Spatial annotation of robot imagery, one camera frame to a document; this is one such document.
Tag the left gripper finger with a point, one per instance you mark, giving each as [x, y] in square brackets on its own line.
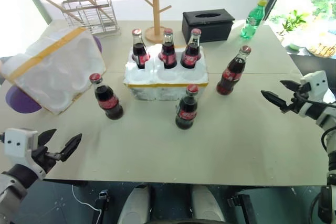
[71, 146]
[46, 137]

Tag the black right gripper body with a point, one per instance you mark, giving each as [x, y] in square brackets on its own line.
[295, 104]

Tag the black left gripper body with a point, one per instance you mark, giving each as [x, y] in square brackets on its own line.
[43, 157]

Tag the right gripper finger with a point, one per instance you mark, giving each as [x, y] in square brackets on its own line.
[275, 98]
[291, 85]

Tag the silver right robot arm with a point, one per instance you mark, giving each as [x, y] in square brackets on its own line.
[326, 115]

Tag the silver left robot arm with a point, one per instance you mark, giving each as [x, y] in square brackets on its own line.
[11, 182]

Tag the glass cola bottle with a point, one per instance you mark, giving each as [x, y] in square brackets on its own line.
[168, 53]
[187, 111]
[191, 54]
[140, 53]
[231, 74]
[108, 100]

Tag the white foam lid yellow tape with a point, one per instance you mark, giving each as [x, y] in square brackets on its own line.
[52, 74]

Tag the white foam bottle tray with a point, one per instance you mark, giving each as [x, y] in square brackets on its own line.
[147, 87]

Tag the black tissue box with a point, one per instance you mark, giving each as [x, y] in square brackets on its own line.
[204, 28]

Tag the black side table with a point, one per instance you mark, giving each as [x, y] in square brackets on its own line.
[312, 64]

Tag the green bowl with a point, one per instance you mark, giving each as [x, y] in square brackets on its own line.
[296, 46]

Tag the purple round basin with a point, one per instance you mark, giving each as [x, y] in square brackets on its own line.
[23, 102]

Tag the yellow patterned plate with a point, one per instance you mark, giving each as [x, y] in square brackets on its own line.
[324, 49]

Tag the black table clamp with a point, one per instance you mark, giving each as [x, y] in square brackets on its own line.
[240, 207]
[102, 200]

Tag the green potted plants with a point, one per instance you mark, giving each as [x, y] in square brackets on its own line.
[296, 20]

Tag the green plastic soda bottle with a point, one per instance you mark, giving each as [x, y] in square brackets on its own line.
[252, 22]

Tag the white right robot leg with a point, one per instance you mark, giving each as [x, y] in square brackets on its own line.
[207, 204]

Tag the wooden stick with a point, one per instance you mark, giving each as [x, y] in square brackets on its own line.
[59, 7]
[95, 5]

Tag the wooden mug tree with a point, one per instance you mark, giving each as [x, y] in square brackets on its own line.
[157, 11]

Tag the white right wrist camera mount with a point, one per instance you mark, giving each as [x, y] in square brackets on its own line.
[316, 82]

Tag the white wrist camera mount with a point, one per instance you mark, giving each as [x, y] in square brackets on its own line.
[17, 142]
[316, 82]

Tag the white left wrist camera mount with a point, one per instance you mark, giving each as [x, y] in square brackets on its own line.
[17, 142]

